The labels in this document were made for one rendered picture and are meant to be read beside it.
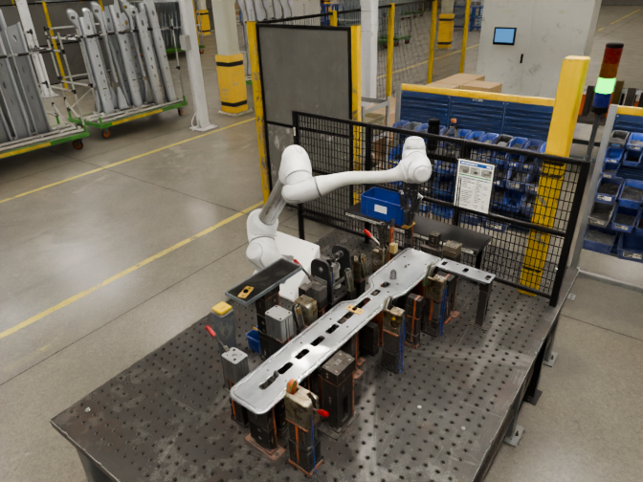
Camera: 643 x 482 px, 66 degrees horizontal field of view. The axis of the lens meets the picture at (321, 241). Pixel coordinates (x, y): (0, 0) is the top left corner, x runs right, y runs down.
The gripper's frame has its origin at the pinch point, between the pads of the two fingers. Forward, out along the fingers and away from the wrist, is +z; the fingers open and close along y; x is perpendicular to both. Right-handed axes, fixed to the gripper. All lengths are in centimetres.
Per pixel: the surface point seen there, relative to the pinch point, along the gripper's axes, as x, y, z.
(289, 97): 159, -222, -4
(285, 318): -81, -12, 19
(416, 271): -0.3, 6.9, 28.5
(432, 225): 47, -8, 25
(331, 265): -41.9, -16.9, 13.3
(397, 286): -18.4, 6.2, 28.6
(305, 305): -66, -13, 21
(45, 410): -138, -173, 131
